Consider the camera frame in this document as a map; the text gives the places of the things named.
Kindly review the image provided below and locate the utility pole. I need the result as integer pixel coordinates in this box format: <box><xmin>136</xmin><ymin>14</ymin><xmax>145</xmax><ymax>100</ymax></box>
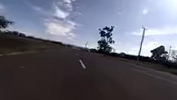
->
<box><xmin>135</xmin><ymin>26</ymin><xmax>147</xmax><ymax>64</ymax></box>

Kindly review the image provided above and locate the dark round tree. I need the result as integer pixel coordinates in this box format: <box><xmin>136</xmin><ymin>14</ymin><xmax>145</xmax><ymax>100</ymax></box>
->
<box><xmin>149</xmin><ymin>43</ymin><xmax>170</xmax><ymax>64</ymax></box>

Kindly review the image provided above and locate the tall dark tree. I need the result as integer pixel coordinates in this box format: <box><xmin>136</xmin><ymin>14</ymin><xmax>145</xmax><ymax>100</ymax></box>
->
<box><xmin>94</xmin><ymin>23</ymin><xmax>118</xmax><ymax>56</ymax></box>

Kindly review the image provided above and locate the distant tree line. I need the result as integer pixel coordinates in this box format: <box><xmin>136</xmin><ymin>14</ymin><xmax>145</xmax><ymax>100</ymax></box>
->
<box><xmin>3</xmin><ymin>28</ymin><xmax>66</xmax><ymax>46</ymax></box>

